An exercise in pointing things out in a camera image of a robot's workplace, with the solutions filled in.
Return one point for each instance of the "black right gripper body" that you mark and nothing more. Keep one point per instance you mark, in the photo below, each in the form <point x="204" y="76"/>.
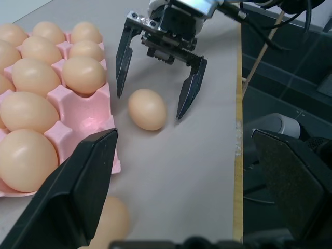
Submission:
<point x="176" y="28"/>

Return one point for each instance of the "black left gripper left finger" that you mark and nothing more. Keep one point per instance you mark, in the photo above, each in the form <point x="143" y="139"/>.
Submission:
<point x="67" y="197"/>

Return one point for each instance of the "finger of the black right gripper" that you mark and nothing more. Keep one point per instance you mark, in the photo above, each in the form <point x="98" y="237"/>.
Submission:
<point x="192" y="85"/>
<point x="124" y="57"/>

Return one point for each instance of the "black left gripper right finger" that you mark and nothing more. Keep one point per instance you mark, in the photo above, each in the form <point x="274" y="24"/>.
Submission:
<point x="293" y="179"/>

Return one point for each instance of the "beige egg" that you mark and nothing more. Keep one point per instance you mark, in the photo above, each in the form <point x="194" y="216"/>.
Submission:
<point x="33" y="76"/>
<point x="48" y="31"/>
<point x="10" y="35"/>
<point x="40" y="49"/>
<point x="84" y="74"/>
<point x="7" y="55"/>
<point x="114" y="220"/>
<point x="28" y="111"/>
<point x="26" y="160"/>
<point x="147" y="109"/>
<point x="86" y="50"/>
<point x="4" y="85"/>
<point x="85" y="31"/>

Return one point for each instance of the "pink egg tray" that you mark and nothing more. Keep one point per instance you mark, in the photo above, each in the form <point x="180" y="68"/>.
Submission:
<point x="88" y="111"/>

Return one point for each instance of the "silver robot body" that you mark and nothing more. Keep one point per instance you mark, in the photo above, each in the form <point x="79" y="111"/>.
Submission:
<point x="285" y="124"/>

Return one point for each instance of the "thin wooden stick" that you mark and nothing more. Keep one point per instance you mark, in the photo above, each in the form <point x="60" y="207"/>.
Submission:
<point x="262" y="53"/>

